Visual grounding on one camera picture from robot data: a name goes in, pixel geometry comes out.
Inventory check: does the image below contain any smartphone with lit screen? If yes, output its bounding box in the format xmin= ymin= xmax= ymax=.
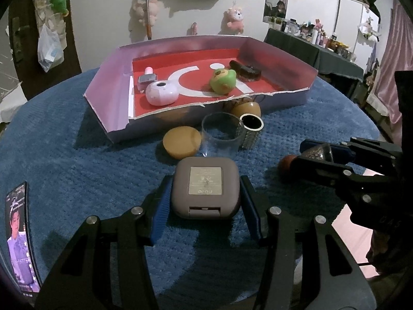
xmin=5 ymin=181 xmax=41 ymax=304

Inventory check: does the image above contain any white pink round device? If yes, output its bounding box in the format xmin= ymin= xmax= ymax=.
xmin=145 ymin=81 xmax=179 ymax=106

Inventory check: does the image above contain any tan round cake half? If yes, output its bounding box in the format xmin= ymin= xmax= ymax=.
xmin=162 ymin=126 xmax=202 ymax=160

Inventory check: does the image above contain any tan egg shaped object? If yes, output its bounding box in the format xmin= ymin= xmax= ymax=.
xmin=230 ymin=102 xmax=261 ymax=118

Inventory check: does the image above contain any white refrigerator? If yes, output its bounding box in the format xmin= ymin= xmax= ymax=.
xmin=335 ymin=0 xmax=380 ymax=71

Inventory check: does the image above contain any dark green covered side table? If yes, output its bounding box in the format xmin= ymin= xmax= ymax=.
xmin=264 ymin=29 xmax=364 ymax=82

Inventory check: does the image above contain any green capybara squishy toy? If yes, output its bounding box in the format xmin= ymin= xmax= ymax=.
xmin=209 ymin=68 xmax=237 ymax=95

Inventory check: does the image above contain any pink plush pig toy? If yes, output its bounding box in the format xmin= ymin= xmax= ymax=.
xmin=132 ymin=0 xmax=163 ymax=27

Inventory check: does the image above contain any clear plastic cup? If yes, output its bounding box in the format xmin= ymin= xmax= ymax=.
xmin=201 ymin=112 xmax=244 ymax=158

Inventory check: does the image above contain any orange grey mop handle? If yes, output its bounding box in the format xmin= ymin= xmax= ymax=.
xmin=145 ymin=0 xmax=152 ymax=40

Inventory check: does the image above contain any white plastic bag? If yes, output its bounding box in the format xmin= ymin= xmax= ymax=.
xmin=37 ymin=25 xmax=64 ymax=73

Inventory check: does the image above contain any black nail polish bottle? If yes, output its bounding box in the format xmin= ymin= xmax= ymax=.
xmin=230 ymin=60 xmax=261 ymax=82

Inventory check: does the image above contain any pink red cardboard tray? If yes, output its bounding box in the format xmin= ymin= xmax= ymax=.
xmin=84 ymin=35 xmax=318 ymax=143

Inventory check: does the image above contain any pink curtain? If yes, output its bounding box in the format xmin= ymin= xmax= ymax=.
xmin=375 ymin=0 xmax=412 ymax=146

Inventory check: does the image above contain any dark brown round-capped bottle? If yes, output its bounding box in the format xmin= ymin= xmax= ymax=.
xmin=277 ymin=143 xmax=334 ymax=176

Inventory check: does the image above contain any pink plush hamster toy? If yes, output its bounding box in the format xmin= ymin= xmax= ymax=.
xmin=226 ymin=6 xmax=244 ymax=34

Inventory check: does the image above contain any grey square earbud case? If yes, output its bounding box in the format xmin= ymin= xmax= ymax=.
xmin=171 ymin=157 xmax=240 ymax=219

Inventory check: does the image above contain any rhinestone black cylinder holder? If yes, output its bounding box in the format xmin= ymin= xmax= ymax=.
xmin=240 ymin=113 xmax=264 ymax=150

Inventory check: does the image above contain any dark wooden door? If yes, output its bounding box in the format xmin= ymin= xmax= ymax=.
xmin=7 ymin=0 xmax=82 ymax=101

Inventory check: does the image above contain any pink nail polish bottle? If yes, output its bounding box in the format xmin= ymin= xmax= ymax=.
xmin=137 ymin=66 xmax=157 ymax=93

